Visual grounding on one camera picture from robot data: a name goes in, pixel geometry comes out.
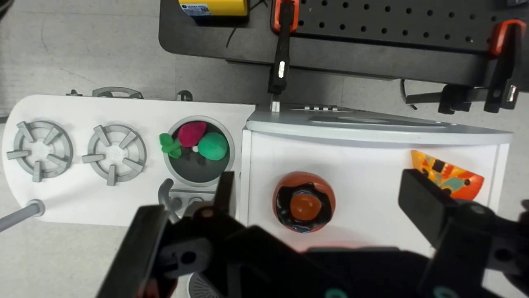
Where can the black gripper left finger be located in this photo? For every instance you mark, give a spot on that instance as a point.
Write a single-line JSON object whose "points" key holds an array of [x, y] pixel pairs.
{"points": [[132, 270]]}

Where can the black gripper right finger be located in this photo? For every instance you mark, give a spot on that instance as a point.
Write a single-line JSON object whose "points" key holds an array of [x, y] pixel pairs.
{"points": [[469, 238]]}

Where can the brown donut toy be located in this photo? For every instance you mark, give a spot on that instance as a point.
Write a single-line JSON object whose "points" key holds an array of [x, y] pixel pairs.
{"points": [[304, 202]]}

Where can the pizza slice toy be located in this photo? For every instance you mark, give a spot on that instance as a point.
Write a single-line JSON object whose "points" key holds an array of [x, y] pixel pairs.
{"points": [[452, 179]]}

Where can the white toy kitchen stove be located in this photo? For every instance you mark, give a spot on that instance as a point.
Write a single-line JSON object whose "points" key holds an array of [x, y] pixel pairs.
{"points": [[99, 159]]}

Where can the green toy leaf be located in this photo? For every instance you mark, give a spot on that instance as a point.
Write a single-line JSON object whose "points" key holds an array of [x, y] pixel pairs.
{"points": [[171, 146]]}

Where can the green toy vegetable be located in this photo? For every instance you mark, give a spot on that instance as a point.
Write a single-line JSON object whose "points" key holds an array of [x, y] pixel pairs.
{"points": [[213, 146]]}

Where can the pink toy vegetable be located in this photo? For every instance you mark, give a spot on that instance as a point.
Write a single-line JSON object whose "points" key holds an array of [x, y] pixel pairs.
{"points": [[191, 133]]}

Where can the white cabinet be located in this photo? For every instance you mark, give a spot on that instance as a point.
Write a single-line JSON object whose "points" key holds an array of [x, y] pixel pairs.
{"points": [[363, 156]]}

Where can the black perforated board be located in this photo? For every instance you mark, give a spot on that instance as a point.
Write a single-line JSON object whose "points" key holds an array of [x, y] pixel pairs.
{"points": [[427, 40]]}

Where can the black orange clamp far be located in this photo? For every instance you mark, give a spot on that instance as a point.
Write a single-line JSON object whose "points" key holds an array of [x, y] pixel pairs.
{"points": [[504, 86]]}

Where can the black orange clamp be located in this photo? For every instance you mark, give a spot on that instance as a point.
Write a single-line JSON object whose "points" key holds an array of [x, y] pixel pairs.
{"points": [[504, 86], [285, 20]]}

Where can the yellow emergency stop button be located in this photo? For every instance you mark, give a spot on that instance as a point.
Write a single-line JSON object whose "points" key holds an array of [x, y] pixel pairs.
{"points": [[216, 12]]}

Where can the black orange clamp near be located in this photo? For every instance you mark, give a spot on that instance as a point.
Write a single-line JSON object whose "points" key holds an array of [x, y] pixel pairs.
{"points": [[285, 20]]}

